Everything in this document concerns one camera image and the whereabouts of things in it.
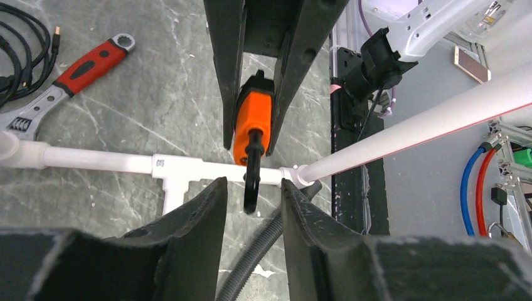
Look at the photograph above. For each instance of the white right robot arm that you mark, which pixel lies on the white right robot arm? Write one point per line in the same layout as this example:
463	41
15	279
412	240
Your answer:
389	53

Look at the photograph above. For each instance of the white PVC pipe frame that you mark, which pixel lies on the white PVC pipe frame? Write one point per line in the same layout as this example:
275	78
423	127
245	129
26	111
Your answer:
497	97

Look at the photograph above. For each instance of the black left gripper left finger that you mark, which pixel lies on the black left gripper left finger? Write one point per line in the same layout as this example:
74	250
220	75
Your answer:
175	257

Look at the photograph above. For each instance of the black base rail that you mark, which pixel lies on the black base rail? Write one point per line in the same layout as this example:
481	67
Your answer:
358	194

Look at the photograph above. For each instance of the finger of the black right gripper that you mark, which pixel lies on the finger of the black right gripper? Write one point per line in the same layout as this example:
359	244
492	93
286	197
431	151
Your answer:
226	22
310	25

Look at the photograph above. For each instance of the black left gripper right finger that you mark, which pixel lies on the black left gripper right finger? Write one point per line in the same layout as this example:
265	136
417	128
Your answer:
325	260

